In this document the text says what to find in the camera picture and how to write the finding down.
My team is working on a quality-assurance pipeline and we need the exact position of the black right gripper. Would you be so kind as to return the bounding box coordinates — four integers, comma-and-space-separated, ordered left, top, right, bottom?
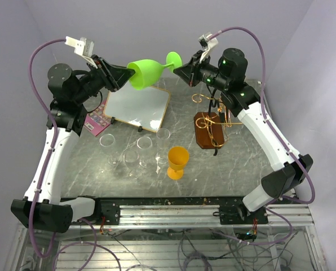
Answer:
174, 50, 229, 91

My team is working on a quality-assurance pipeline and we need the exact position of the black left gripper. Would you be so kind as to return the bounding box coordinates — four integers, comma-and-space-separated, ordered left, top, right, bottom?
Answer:
73, 54, 136, 104

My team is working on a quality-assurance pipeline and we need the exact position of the green plastic wine glass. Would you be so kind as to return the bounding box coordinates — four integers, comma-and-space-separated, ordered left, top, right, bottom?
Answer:
127, 51, 183, 90

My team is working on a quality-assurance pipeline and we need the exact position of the orange plastic wine glass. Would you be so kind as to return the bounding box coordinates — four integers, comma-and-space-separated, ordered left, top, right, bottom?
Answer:
167, 146, 189, 180

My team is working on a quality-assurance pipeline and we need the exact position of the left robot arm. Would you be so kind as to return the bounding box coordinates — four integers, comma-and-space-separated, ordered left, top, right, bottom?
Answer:
11, 55, 135, 233

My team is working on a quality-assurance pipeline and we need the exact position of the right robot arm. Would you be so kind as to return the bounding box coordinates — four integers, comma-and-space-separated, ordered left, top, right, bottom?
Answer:
184, 48, 313, 224

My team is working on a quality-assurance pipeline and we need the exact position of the clear wine glass far left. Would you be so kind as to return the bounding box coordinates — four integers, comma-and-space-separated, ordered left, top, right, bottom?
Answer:
99, 134, 121, 167

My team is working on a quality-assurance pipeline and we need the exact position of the clear wine glass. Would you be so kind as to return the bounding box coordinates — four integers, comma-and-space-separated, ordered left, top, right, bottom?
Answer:
136, 136, 153, 169
123, 150, 144, 183
99, 134, 121, 167

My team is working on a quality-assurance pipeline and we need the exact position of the clear wine glass middle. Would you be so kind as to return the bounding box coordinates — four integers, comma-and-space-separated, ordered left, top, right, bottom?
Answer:
136, 136, 153, 169

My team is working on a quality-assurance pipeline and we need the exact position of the clear tall flute glass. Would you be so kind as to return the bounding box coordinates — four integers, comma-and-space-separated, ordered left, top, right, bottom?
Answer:
156, 128, 171, 164

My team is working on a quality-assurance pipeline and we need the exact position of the clear wine glass front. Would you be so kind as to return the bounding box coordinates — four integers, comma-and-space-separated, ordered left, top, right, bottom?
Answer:
123, 150, 144, 183

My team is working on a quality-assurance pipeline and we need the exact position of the gold framed whiteboard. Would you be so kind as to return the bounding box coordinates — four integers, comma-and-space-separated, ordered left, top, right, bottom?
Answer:
103, 84, 171, 132

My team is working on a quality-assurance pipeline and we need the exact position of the pink sticker book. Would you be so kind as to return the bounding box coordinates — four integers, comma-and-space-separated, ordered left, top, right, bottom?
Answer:
84, 101, 110, 137

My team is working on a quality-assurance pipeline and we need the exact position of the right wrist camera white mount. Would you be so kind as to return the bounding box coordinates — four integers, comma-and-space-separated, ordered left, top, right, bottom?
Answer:
198, 32, 218, 63

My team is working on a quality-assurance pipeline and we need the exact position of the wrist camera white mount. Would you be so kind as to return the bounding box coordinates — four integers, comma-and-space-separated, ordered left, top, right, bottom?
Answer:
198, 32, 218, 63
65, 36, 94, 62

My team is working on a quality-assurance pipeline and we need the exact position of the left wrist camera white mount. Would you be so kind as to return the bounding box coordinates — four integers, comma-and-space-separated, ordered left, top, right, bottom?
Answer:
65, 36, 94, 62

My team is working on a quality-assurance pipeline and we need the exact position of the gold wire wine glass rack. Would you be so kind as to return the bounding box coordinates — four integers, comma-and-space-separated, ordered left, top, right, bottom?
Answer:
191, 89, 242, 156

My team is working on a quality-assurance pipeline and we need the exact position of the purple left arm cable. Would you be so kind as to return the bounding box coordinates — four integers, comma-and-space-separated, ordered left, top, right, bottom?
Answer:
29, 38, 121, 271

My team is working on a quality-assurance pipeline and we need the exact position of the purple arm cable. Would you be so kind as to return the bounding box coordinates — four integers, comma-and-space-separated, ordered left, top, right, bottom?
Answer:
29, 38, 121, 271
210, 27, 316, 246

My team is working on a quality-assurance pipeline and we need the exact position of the aluminium mounting rail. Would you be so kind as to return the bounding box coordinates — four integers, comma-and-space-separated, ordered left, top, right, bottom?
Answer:
94, 204, 314, 229

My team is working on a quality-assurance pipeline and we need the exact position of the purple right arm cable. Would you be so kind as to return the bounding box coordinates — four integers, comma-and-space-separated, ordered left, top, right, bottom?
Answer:
210, 27, 316, 246

